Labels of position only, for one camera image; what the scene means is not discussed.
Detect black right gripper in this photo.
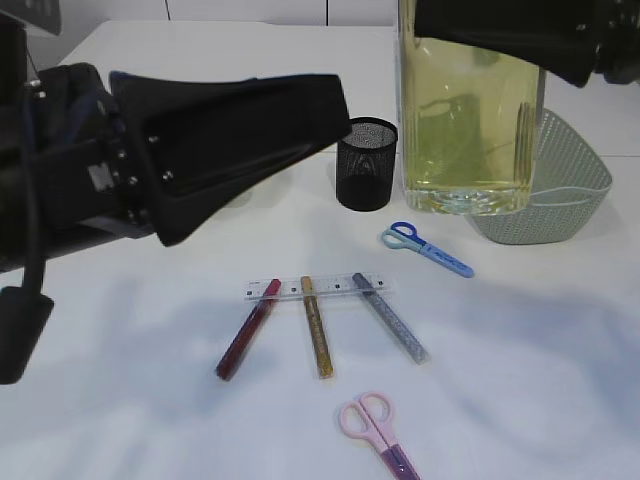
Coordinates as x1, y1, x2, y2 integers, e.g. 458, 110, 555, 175
414, 0, 639, 88

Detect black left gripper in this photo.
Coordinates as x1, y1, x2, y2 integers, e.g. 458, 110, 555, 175
1, 62, 160, 272

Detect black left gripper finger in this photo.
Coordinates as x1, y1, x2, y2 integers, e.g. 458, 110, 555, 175
109, 72, 351, 246
0, 287, 54, 384

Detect yellow tea bottle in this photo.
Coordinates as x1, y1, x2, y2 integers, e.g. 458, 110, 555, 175
395, 1, 545, 216

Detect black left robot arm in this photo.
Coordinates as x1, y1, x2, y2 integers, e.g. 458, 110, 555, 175
1, 1, 351, 385

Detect green woven plastic basket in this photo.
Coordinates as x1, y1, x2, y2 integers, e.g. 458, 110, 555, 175
469, 109, 613, 246

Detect black mesh pen holder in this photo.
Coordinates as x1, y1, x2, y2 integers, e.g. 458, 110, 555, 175
335, 117, 398, 212

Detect red glitter pen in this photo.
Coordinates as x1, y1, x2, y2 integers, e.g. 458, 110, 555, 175
216, 278, 282, 381

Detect clear plastic ruler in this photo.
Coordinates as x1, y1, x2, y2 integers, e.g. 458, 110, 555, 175
241, 272, 394, 302

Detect gold glitter pen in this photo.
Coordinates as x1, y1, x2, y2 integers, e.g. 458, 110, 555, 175
300, 276, 334, 379

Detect silver glitter pen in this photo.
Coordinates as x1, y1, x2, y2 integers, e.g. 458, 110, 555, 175
352, 273, 430, 365

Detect blue scissors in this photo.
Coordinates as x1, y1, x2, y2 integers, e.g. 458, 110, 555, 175
381, 221, 475, 279

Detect pink scissors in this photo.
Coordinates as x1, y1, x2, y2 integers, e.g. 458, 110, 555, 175
338, 391, 420, 480

